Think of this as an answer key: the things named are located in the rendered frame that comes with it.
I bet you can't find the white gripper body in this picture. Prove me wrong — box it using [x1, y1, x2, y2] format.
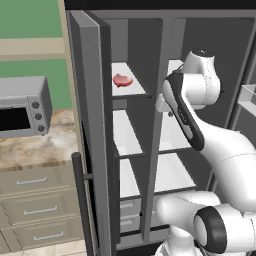
[155, 94, 174, 116]

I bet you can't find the white freezer shelf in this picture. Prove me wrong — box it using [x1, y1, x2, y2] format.
[118, 157, 142, 200]
[111, 61, 150, 100]
[112, 109, 146, 158]

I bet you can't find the white fridge shelf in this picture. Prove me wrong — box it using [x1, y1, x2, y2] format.
[166, 59, 185, 78]
[157, 112, 194, 153]
[153, 152, 198, 195]

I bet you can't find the red frozen steak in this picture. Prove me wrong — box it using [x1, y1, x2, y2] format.
[112, 73, 134, 89]

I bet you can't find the dark grey fridge freezer cabinet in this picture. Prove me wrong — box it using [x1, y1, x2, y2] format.
[66, 9, 256, 256]

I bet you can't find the grey freezer door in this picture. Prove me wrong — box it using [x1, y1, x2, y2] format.
[66, 9, 113, 256]

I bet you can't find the clear fridge door bin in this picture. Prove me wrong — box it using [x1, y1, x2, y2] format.
[239, 83, 256, 118]

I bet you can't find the grey fridge door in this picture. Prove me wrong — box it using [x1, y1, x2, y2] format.
[229, 19, 256, 134]

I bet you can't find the grey freezer drawer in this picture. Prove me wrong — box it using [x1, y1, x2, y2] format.
[119, 197, 144, 235]

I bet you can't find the beige cabinet side panel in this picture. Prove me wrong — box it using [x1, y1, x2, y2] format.
[57, 0, 85, 169]

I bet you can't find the grey toaster oven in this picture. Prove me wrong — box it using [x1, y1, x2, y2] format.
[0, 75, 54, 140]

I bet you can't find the beige drawer front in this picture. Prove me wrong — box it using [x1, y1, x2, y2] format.
[0, 165, 80, 198]
[0, 189, 83, 228]
[0, 217, 85, 252]

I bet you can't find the black freezer door handle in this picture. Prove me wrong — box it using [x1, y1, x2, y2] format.
[71, 151, 95, 256]

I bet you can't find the beige wall shelf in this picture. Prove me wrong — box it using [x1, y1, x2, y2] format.
[0, 37, 66, 62]

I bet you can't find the silver drawer handle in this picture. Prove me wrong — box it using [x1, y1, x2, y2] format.
[32, 231, 65, 242]
[16, 177, 49, 186]
[23, 206, 59, 216]

